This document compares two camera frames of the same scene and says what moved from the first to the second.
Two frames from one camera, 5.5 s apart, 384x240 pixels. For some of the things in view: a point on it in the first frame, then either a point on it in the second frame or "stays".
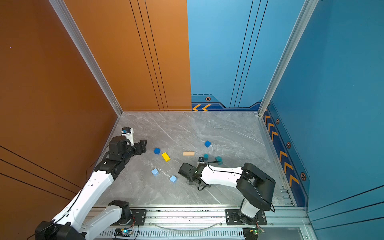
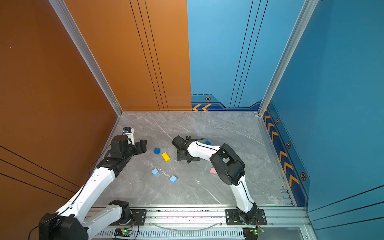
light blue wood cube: x=173 y=178 stays
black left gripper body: x=136 y=150 stays
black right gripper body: x=190 y=181 → x=181 y=157
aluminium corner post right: x=307 y=8 stays
